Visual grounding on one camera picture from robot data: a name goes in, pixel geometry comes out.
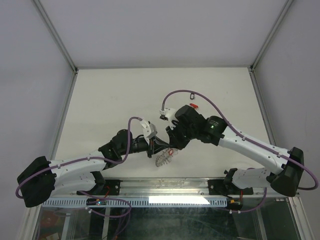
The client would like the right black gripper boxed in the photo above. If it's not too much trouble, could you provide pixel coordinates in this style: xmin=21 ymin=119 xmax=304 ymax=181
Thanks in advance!
xmin=165 ymin=120 xmax=197 ymax=151

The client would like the red key tag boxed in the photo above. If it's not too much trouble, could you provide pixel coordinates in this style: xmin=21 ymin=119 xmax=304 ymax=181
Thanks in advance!
xmin=189 ymin=103 xmax=199 ymax=110

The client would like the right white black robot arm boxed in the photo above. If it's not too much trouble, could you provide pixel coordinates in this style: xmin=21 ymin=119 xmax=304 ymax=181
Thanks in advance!
xmin=160 ymin=105 xmax=304 ymax=197

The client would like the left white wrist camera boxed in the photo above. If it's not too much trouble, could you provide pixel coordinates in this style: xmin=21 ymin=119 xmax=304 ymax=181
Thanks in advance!
xmin=139 ymin=119 xmax=158 ymax=139

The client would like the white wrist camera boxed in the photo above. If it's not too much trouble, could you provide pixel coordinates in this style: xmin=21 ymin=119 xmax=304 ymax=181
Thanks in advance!
xmin=159 ymin=108 xmax=178 ymax=130
xmin=139 ymin=119 xmax=158 ymax=139

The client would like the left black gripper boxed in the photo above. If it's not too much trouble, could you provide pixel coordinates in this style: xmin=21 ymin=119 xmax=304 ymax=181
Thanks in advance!
xmin=119 ymin=135 xmax=169 ymax=159

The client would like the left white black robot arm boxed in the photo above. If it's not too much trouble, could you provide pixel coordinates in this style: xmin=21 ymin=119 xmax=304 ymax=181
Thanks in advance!
xmin=15 ymin=129 xmax=170 ymax=208

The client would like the white slotted cable duct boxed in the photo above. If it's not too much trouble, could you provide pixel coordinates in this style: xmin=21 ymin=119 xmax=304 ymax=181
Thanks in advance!
xmin=42 ymin=195 xmax=228 ymax=208

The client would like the metal disc with key rings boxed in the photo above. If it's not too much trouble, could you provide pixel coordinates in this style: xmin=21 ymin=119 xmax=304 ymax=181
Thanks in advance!
xmin=155 ymin=148 xmax=179 ymax=167

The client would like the red handled key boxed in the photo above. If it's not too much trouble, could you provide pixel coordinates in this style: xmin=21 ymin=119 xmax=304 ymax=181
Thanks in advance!
xmin=168 ymin=149 xmax=175 ymax=156

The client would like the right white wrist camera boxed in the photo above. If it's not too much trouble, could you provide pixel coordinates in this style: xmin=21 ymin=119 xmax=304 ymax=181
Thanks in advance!
xmin=159 ymin=108 xmax=178 ymax=130

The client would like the aluminium mounting rail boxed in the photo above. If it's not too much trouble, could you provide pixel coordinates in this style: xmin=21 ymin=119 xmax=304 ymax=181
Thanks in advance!
xmin=99 ymin=176 xmax=300 ymax=198

